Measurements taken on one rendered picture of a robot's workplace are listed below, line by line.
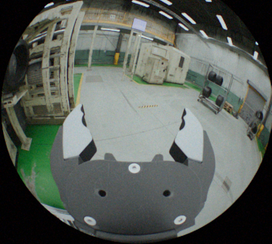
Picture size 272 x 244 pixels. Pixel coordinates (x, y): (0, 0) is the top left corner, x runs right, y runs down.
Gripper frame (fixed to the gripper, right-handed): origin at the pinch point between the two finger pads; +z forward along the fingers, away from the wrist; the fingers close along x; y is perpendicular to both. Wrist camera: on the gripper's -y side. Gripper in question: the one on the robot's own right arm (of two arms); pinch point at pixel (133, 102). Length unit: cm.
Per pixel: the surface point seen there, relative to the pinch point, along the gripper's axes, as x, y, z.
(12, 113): -159, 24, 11
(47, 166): -105, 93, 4
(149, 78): 73, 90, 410
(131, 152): 1, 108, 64
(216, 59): 797, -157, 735
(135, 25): -3, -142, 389
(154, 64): 86, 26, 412
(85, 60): -458, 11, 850
